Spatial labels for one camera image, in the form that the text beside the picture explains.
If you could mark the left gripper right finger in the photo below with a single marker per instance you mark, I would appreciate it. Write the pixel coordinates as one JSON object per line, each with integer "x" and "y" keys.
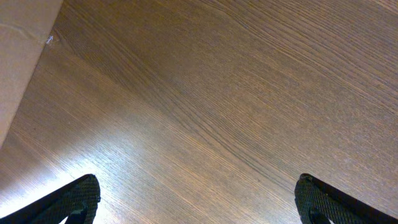
{"x": 319, "y": 202}

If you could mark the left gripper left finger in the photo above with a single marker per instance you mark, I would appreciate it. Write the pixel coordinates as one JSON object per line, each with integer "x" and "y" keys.
{"x": 76, "y": 202}

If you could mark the brown cardboard box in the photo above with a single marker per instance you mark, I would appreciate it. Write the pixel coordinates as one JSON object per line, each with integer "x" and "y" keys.
{"x": 25, "y": 29}

